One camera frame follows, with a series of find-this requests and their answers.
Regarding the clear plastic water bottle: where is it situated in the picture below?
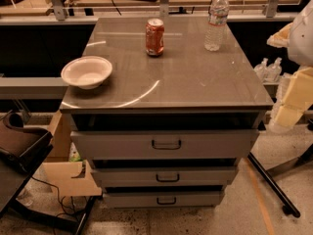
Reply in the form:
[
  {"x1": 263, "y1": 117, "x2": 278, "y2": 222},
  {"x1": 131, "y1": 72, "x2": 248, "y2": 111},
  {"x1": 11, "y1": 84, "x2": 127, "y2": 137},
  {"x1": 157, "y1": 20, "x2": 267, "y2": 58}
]
[{"x1": 204, "y1": 0, "x2": 230, "y2": 52}]

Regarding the middle grey drawer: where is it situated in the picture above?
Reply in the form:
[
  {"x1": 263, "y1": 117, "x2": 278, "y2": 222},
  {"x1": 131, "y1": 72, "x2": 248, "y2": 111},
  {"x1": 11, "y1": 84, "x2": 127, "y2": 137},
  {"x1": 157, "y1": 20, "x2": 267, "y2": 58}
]
[{"x1": 91, "y1": 166, "x2": 238, "y2": 188}]

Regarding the orange soda can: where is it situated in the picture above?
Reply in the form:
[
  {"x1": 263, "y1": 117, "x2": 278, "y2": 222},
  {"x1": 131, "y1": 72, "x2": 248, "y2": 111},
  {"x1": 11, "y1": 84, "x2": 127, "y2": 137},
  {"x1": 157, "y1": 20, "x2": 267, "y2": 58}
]
[{"x1": 146, "y1": 19, "x2": 164, "y2": 57}]

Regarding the cardboard box piece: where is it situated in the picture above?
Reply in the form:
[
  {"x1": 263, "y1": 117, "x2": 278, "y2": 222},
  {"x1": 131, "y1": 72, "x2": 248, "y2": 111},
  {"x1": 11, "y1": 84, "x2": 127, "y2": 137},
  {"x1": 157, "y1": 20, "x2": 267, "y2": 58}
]
[{"x1": 43, "y1": 162, "x2": 102, "y2": 197}]

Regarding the grey drawer cabinet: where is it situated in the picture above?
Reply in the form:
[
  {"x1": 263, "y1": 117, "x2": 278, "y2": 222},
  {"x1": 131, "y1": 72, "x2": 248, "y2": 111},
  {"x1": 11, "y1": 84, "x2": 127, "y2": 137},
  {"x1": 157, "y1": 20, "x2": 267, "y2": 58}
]
[{"x1": 61, "y1": 16, "x2": 272, "y2": 196}]

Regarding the clear pump bottle right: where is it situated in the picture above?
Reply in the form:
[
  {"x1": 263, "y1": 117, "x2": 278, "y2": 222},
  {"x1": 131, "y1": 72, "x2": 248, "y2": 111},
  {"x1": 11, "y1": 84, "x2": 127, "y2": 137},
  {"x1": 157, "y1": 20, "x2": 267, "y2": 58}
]
[{"x1": 265, "y1": 57, "x2": 282, "y2": 82}]

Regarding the top grey drawer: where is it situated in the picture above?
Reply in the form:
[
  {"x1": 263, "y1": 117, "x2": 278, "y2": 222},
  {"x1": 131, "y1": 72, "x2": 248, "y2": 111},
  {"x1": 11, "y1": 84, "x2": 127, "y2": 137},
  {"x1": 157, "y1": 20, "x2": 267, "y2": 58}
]
[{"x1": 70, "y1": 129, "x2": 259, "y2": 160}]

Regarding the black floor cable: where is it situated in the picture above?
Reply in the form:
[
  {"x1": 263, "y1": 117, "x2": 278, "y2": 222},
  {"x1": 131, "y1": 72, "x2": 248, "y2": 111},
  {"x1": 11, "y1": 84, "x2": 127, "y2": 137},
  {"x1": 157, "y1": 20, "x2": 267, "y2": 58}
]
[{"x1": 30, "y1": 175, "x2": 87, "y2": 235}]

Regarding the clear pump bottle left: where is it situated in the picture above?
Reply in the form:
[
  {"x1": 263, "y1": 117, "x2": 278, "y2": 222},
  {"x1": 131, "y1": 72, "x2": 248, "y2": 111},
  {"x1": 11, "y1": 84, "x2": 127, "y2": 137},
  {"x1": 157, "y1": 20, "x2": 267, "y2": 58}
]
[{"x1": 253, "y1": 58, "x2": 268, "y2": 81}]

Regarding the clear pump bottle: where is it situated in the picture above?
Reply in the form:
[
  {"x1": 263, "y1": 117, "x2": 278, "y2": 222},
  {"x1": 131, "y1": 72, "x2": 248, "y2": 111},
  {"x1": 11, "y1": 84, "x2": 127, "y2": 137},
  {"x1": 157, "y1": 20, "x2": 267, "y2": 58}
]
[
  {"x1": 253, "y1": 58, "x2": 268, "y2": 81},
  {"x1": 265, "y1": 57, "x2": 282, "y2": 82}
]

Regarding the dark brown chair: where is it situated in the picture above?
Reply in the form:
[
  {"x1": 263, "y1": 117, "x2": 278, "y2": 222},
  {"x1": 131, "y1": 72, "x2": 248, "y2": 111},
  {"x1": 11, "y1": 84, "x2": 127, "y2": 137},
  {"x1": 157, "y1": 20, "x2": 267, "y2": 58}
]
[{"x1": 0, "y1": 112, "x2": 53, "y2": 214}]

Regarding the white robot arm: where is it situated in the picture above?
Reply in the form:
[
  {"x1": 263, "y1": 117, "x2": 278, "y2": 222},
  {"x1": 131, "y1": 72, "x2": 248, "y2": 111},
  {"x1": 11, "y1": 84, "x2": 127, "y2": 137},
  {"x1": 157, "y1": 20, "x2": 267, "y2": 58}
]
[{"x1": 267, "y1": 0, "x2": 313, "y2": 133}]

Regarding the black floor stand leg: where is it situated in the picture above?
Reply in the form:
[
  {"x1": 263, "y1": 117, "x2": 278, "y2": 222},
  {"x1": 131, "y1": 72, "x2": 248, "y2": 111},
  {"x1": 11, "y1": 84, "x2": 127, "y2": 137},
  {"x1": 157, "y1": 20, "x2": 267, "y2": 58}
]
[{"x1": 247, "y1": 153, "x2": 301, "y2": 218}]

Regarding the grey drawer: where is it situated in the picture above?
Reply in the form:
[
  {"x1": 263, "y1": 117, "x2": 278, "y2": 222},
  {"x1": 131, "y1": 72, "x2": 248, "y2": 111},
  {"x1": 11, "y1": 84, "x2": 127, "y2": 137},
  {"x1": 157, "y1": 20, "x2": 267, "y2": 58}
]
[
  {"x1": 103, "y1": 191, "x2": 224, "y2": 209},
  {"x1": 91, "y1": 166, "x2": 238, "y2": 188},
  {"x1": 70, "y1": 129, "x2": 259, "y2": 160}
]

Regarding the bottom grey drawer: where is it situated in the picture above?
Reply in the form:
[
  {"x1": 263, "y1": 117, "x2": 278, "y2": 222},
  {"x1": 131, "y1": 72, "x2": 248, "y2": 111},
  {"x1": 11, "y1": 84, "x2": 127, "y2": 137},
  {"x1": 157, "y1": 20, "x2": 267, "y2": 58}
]
[{"x1": 103, "y1": 191, "x2": 224, "y2": 209}]

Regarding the white paper bowl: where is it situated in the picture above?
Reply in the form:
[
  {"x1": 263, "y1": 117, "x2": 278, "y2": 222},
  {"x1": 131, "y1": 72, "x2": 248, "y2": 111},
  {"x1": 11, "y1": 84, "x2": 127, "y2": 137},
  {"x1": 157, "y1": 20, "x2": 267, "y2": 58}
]
[{"x1": 61, "y1": 56, "x2": 112, "y2": 89}]

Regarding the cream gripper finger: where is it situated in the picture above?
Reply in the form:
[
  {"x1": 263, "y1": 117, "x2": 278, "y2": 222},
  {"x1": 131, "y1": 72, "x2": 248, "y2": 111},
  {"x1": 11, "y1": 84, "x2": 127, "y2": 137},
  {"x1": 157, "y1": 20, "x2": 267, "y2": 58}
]
[
  {"x1": 274, "y1": 67, "x2": 313, "y2": 128},
  {"x1": 267, "y1": 23, "x2": 291, "y2": 48}
]

